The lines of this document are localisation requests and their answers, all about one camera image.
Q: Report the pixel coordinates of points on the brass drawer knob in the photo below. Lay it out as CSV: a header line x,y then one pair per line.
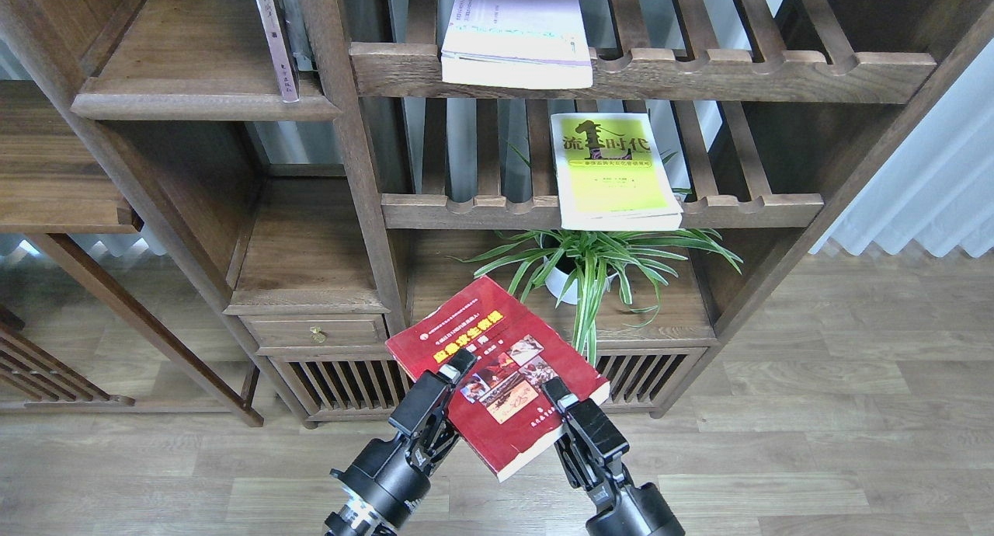
x,y
317,334

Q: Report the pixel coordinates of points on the white lavender paperback book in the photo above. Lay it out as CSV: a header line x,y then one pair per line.
x,y
532,44

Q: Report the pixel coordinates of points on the white curtain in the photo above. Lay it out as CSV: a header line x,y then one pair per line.
x,y
937,188

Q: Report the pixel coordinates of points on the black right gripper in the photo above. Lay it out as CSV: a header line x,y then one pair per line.
x,y
591,451

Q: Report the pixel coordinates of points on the red paperback book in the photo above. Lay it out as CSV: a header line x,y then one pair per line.
x,y
499,407

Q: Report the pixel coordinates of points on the dark wooden slatted bench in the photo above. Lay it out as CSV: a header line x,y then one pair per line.
x,y
48,385

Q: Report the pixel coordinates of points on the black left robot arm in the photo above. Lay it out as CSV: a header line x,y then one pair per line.
x,y
389,478

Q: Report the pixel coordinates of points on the dark wooden bookshelf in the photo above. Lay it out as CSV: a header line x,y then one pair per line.
x,y
350,208

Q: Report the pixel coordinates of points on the white plant pot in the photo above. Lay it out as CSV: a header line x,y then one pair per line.
x,y
556,284

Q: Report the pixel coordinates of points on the yellow green paperback book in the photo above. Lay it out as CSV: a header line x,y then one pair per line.
x,y
611,175

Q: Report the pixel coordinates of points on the green spider plant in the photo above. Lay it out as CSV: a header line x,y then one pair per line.
x,y
639,261

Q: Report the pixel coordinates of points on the thin upright book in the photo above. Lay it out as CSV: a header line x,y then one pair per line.
x,y
274,25

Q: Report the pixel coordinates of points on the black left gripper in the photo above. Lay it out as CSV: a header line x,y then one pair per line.
x,y
388,479

